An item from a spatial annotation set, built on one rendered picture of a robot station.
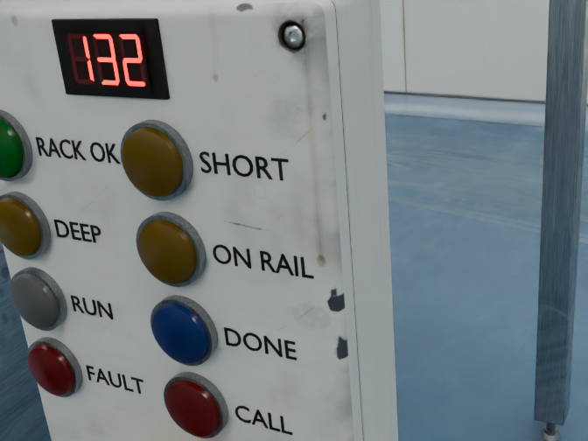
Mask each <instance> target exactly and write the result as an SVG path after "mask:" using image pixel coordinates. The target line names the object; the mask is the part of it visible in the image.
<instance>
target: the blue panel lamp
mask: <svg viewBox="0 0 588 441"><path fill-rule="evenodd" d="M152 331H153V334H154V337H155V339H156V341H157V343H158V344H159V346H160V347H161V348H162V350H163V351H164V352H165V353H166V354H167V355H169V356H170V357H171V358H173V359H174V360H175V361H179V362H182V363H194V362H197V361H201V360H202V359H204V357H205V356H206V355H207V352H208V348H209V339H208V335H207V331H206V328H205V327H204V326H203V324H202V322H201V321H200V319H199V318H198V317H197V316H196V315H195V314H194V313H193V312H192V311H190V310H189V309H187V308H186V307H184V306H183V305H180V304H172V303H169V304H163V305H161V306H160V307H159V308H158V309H157V311H156V313H155V315H154V318H153V320H152Z"/></svg>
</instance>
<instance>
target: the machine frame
mask: <svg viewBox="0 0 588 441"><path fill-rule="evenodd" d="M587 87H588V0H549V29H548V52H547V76H546V100H545V124H544V148H543V172H542V219H541V243H540V267H539V291H538V315H537V339H536V363H535V410H534V419H535V420H539V421H543V422H547V425H546V427H545V428H544V431H543V432H542V437H543V438H544V439H546V440H548V441H557V440H558V439H559V438H560V435H559V434H558V432H557V428H556V424H558V425H564V422H565V419H566V417H567V415H568V412H569V408H570V392H571V363H572V348H573V332H574V317H575V301H576V286H577V270H578V240H579V225H580V209H581V194H582V178H583V163H584V147H585V118H586V103H587Z"/></svg>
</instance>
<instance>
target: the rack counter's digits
mask: <svg viewBox="0 0 588 441"><path fill-rule="evenodd" d="M63 34H64V39H65V43H66V52H67V57H68V61H69V66H70V70H71V75H72V79H73V85H74V86H89V87H108V88H146V89H151V88H150V82H149V76H148V71H147V65H146V59H145V54H144V43H143V38H142V33H141V32H140V31H63Z"/></svg>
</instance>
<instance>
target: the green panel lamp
mask: <svg viewBox="0 0 588 441"><path fill-rule="evenodd" d="M22 163H23V153H22V149H21V145H20V142H19V141H18V138H17V136H16V134H15V133H14V131H13V130H12V128H11V127H10V126H9V125H8V124H7V123H6V122H5V121H3V120H2V119H0V178H12V177H14V176H16V175H17V174H18V173H19V172H20V169H21V167H22Z"/></svg>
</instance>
